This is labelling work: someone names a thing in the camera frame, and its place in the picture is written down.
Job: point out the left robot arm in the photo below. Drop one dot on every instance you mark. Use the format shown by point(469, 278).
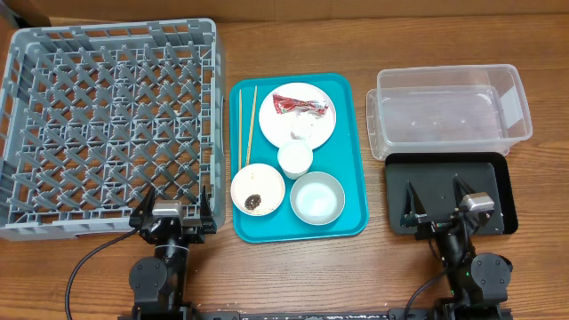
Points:
point(158, 281)

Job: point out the black rectangular tray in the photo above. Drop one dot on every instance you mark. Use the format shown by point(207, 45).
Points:
point(432, 177)

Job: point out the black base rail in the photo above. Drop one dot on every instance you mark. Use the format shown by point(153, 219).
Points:
point(392, 314)

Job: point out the white paper cup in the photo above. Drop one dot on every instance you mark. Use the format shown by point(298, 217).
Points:
point(295, 158)

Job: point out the teal plastic serving tray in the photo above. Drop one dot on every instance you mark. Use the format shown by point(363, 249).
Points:
point(340, 157)

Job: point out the grey ceramic bowl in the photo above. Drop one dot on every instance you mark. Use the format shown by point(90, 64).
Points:
point(317, 198)

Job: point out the dark food scraps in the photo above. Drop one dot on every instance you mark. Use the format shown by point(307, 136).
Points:
point(252, 202)

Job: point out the clear plastic waste bin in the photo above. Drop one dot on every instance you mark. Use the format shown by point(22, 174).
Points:
point(447, 109)

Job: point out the right wooden chopstick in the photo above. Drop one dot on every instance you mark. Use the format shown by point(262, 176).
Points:
point(251, 128)

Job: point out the red snack wrapper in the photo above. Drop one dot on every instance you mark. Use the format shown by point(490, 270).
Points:
point(284, 104)

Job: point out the grey plastic dish rack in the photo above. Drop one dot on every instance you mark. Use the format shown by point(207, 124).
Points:
point(94, 116)

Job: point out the pink small bowl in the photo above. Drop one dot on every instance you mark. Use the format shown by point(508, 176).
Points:
point(261, 179)

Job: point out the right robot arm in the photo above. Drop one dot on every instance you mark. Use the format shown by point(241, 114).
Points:
point(478, 281)

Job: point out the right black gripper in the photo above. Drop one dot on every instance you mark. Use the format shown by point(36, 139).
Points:
point(435, 218)

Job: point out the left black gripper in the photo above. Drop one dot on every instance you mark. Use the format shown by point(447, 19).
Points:
point(208, 222)

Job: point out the large white round plate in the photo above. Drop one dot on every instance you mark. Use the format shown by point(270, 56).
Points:
point(276, 128)

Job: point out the white tissue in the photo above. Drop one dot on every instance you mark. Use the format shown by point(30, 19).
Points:
point(303, 126)

